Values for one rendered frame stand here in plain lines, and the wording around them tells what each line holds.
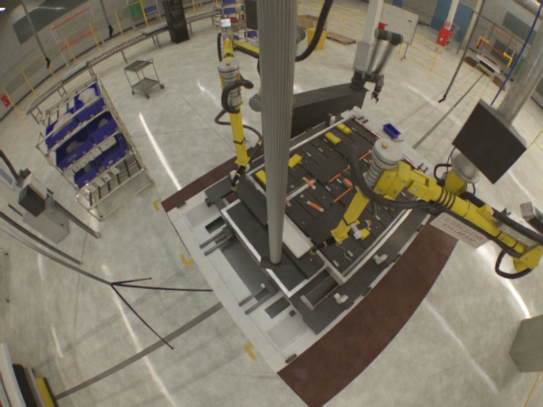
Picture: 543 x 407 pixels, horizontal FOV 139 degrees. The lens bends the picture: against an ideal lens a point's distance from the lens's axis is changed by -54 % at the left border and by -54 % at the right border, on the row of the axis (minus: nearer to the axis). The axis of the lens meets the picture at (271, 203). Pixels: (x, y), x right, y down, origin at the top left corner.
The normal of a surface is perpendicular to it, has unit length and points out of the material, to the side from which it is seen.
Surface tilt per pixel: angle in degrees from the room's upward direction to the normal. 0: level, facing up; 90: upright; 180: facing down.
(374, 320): 0
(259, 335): 0
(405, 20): 90
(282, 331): 0
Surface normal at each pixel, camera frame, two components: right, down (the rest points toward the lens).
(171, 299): -0.01, -0.51
